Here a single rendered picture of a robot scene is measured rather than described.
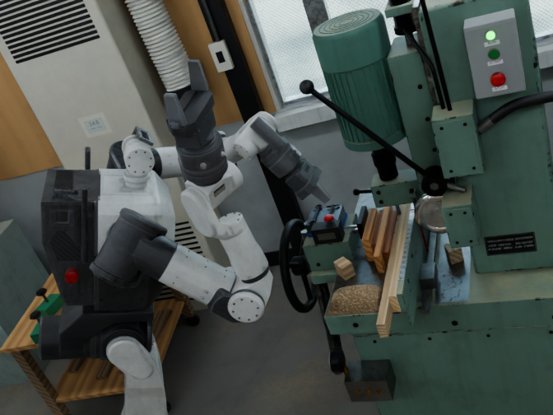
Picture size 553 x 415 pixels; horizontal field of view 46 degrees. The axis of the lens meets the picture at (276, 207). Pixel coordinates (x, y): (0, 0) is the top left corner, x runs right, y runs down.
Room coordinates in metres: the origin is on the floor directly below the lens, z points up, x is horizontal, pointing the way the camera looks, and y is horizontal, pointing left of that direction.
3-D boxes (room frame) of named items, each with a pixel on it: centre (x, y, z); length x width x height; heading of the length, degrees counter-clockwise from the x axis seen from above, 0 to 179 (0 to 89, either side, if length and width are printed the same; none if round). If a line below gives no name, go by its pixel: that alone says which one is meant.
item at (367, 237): (1.50, -0.22, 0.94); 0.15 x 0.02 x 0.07; 154
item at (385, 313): (1.41, -0.26, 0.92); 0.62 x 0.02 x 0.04; 154
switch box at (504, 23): (1.25, -0.54, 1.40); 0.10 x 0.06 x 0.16; 64
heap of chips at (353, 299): (1.29, -0.10, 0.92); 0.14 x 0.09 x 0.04; 64
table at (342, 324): (1.53, -0.19, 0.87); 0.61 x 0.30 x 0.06; 154
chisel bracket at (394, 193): (1.51, -0.33, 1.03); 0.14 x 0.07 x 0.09; 64
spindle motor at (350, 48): (1.52, -0.31, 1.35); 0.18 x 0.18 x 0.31
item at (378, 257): (1.48, -0.25, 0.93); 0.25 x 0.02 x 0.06; 154
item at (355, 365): (1.35, -0.07, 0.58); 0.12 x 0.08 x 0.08; 64
